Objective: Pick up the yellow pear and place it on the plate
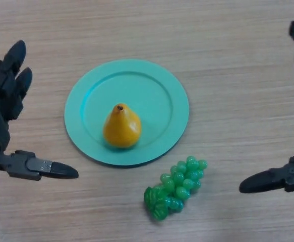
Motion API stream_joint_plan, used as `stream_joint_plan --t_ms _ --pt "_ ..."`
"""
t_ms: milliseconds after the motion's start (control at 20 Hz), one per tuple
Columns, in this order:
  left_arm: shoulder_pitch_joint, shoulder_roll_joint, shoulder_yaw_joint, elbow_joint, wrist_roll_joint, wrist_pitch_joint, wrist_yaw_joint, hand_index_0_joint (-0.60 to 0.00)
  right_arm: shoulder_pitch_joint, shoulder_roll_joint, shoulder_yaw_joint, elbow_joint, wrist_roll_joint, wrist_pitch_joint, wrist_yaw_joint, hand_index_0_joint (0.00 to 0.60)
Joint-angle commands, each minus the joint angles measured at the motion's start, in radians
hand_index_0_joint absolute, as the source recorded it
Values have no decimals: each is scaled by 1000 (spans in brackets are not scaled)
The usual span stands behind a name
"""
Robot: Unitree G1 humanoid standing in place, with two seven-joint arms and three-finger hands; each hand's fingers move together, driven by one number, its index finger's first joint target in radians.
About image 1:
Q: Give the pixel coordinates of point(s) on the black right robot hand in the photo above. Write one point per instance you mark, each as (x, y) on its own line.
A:
(265, 182)

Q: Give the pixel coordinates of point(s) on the green grape bunch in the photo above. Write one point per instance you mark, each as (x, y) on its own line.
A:
(179, 182)

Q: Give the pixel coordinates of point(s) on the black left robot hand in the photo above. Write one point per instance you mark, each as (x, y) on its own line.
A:
(3, 88)

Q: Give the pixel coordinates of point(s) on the green round plate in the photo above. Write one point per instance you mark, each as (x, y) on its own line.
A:
(149, 88)

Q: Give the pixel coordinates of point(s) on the yellow pear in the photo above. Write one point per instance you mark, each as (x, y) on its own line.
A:
(122, 128)

